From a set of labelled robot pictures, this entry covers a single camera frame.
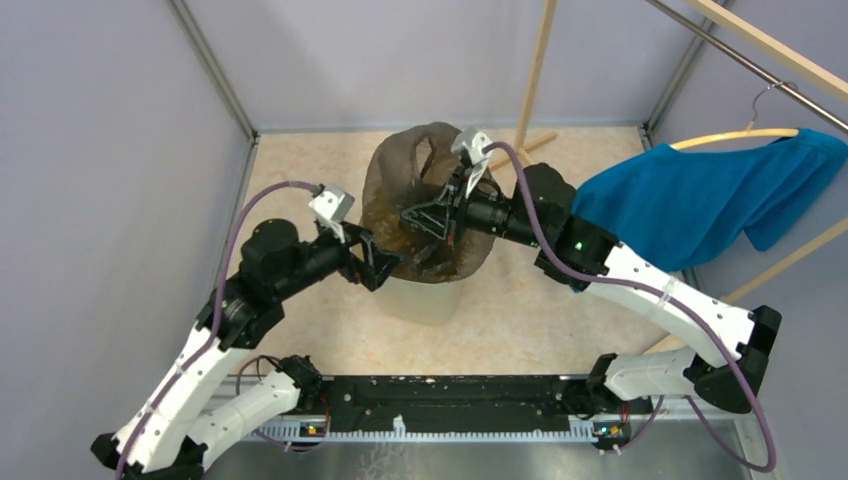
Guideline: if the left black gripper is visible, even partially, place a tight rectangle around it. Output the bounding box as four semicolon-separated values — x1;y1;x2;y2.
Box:
274;216;405;300

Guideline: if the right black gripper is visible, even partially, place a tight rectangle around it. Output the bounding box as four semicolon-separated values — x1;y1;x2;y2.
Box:
402;166;546;249

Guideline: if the dark translucent trash bag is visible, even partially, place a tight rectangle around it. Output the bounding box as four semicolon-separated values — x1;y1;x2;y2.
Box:
360;121;494;284

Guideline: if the cream plastic trash bin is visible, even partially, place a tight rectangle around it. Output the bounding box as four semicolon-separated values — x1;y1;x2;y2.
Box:
374;277;466;325

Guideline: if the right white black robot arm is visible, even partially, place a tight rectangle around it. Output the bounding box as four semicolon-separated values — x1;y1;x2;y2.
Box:
401;164;782;414

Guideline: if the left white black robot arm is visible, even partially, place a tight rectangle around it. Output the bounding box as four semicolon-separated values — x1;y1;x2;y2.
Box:
91;219;402;479

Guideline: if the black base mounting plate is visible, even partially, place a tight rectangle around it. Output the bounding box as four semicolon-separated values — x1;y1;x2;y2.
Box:
315;375;653;434

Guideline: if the blue t-shirt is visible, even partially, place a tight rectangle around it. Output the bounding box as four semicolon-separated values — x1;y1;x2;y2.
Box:
572;129;847;271

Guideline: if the yellow clothes hanger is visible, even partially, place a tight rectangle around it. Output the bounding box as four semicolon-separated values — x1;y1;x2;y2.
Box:
670;81;800;151

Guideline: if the metal hanging rod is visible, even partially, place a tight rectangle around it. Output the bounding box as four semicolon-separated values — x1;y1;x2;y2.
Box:
647;0;847;133

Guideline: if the wooden clothes rack stand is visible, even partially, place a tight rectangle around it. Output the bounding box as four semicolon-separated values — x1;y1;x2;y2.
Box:
490;0;848;356

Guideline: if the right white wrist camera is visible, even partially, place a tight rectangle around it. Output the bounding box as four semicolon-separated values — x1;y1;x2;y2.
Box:
451;128;493;199

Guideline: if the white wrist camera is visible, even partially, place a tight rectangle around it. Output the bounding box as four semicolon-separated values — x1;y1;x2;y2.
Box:
451;128;493;199
308;184;355;244

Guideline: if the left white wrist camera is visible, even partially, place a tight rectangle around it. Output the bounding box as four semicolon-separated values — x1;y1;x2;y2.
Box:
308;184;355;244

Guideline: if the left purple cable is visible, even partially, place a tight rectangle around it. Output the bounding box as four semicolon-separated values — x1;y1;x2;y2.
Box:
113;180;324;480

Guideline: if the purple cable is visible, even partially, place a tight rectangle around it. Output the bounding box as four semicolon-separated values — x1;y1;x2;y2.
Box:
482;140;778;474
113;180;324;480

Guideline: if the aluminium frame rail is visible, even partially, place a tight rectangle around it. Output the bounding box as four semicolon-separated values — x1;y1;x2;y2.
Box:
166;0;259;145

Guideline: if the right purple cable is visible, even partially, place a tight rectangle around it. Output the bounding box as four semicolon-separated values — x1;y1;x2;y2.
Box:
482;140;778;474

